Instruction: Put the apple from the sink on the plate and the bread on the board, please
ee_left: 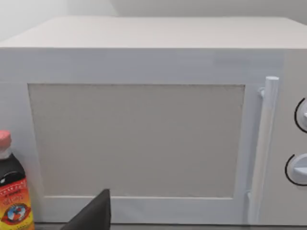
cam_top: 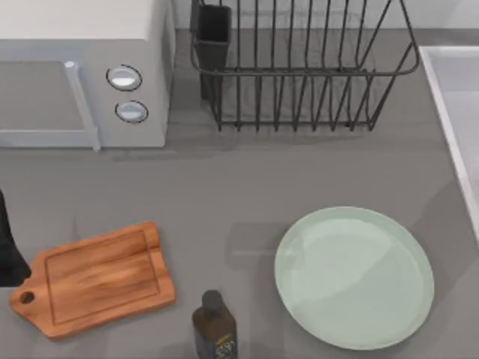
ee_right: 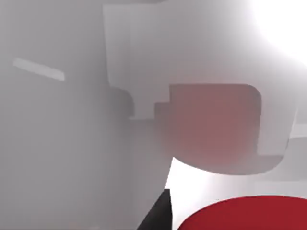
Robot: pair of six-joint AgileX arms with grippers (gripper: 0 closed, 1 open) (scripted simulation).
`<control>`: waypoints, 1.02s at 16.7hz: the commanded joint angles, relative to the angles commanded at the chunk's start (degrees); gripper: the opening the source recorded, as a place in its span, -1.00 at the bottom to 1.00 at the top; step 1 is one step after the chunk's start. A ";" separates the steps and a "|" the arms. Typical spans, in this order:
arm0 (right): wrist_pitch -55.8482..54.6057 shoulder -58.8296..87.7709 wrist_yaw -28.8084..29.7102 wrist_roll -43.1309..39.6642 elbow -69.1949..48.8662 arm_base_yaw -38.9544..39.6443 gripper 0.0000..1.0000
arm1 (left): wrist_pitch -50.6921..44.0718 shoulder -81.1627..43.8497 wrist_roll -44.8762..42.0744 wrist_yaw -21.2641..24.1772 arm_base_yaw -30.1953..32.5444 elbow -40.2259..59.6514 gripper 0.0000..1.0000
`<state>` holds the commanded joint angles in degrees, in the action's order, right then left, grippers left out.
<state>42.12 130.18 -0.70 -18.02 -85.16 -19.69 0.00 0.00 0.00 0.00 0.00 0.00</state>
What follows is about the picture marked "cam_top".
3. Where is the microwave oven door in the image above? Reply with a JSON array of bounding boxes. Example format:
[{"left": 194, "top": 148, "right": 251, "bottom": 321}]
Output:
[{"left": 0, "top": 60, "right": 101, "bottom": 151}]

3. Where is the pale microwave oven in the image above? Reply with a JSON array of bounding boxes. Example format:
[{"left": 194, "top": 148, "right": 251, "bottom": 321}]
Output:
[{"left": 0, "top": 0, "right": 176, "bottom": 151}]

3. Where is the wooden cutting board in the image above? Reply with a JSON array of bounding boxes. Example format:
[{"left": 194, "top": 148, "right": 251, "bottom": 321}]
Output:
[{"left": 8, "top": 221, "right": 177, "bottom": 341}]

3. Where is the dark wire dish rack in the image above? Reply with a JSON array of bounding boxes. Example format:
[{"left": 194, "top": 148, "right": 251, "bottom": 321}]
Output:
[{"left": 189, "top": 0, "right": 420, "bottom": 132}]

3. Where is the dark cutlery holder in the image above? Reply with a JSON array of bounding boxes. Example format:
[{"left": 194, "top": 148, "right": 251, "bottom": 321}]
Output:
[{"left": 189, "top": 2, "right": 233, "bottom": 102}]

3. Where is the dark brown bottle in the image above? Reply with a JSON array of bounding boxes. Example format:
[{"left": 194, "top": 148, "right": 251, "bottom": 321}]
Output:
[{"left": 192, "top": 289, "right": 238, "bottom": 359}]

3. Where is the microwave door handle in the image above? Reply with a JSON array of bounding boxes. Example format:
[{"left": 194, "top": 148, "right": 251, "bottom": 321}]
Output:
[{"left": 64, "top": 61, "right": 102, "bottom": 152}]

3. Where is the white sink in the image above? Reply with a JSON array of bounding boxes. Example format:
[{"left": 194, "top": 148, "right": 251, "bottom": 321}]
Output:
[{"left": 418, "top": 45, "right": 479, "bottom": 244}]

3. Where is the pale green plate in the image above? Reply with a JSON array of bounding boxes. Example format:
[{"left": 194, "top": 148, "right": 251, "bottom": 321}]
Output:
[{"left": 273, "top": 206, "right": 435, "bottom": 351}]

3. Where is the large microwave knob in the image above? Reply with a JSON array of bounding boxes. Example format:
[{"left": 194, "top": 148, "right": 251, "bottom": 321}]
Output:
[{"left": 106, "top": 64, "right": 143, "bottom": 92}]

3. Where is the small microwave knob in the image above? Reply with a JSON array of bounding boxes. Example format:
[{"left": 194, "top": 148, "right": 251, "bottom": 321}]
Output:
[{"left": 114, "top": 99, "right": 149, "bottom": 124}]

